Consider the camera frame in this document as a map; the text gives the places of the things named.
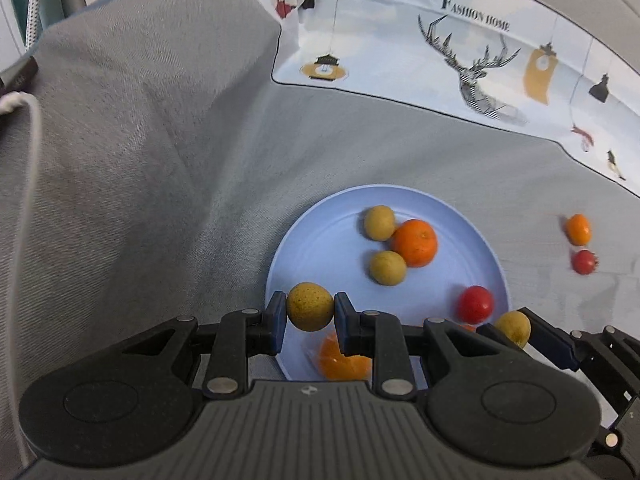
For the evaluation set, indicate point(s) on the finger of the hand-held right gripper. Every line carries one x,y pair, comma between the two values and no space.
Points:
492,335
552,346

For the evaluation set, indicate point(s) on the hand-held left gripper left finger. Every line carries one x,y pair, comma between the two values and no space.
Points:
276,324

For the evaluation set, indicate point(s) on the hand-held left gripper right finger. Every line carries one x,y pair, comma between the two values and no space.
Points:
344,324

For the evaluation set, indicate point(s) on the yellow round fruit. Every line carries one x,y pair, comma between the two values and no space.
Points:
513,328
310,306
388,268
379,222

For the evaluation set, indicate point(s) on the large red tomato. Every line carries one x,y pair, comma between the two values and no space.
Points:
475,304

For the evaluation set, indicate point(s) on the light blue plate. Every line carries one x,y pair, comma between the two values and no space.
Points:
325,240

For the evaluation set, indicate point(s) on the small red tomato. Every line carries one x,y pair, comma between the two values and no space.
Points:
584,262

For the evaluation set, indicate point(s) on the large orange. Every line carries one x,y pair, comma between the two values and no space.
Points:
415,243

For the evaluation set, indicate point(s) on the small orange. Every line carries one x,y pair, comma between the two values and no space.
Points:
579,229

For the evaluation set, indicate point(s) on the orange with loose peel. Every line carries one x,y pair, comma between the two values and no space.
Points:
332,361

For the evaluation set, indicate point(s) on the printed deer blanket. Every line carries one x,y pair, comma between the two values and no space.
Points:
400,75

